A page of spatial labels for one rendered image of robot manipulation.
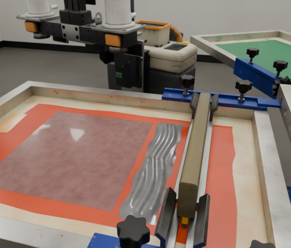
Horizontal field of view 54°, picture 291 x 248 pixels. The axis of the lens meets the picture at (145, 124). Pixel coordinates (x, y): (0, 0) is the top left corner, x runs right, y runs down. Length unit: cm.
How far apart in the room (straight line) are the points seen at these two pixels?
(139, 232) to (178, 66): 133
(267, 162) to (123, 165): 31
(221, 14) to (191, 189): 399
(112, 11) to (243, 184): 76
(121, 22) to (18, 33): 454
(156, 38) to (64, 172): 120
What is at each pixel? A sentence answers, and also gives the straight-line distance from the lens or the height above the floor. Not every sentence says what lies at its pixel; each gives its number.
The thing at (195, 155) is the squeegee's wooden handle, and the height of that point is 106.
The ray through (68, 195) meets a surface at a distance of 60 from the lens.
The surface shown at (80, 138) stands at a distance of 76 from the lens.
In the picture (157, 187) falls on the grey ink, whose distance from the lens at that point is 59.
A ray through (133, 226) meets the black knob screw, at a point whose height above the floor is 106.
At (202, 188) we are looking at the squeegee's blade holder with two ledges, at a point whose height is 100.
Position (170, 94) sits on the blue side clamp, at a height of 100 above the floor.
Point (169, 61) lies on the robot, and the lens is 165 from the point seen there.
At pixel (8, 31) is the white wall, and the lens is 570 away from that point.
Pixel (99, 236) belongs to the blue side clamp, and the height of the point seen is 100.
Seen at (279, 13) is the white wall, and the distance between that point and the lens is 442.
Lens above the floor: 136
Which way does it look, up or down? 30 degrees down
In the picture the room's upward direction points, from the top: straight up
